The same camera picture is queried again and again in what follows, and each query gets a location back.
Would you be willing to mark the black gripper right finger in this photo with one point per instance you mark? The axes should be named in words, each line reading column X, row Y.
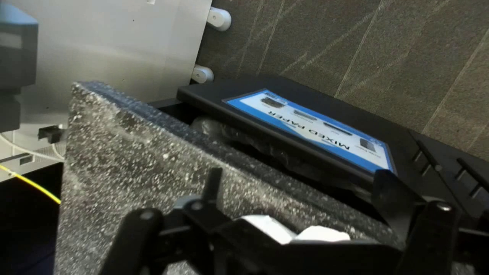
column 434, row 234

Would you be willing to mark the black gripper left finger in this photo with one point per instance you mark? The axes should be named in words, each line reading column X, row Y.
column 148, row 241

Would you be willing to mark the right black rubbish bin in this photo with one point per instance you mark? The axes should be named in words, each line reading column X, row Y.
column 318, row 174

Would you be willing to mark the right blue mixed paper sign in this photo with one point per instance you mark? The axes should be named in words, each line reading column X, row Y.
column 316, row 128

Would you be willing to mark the grey office printer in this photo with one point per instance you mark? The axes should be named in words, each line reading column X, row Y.
column 144, row 47

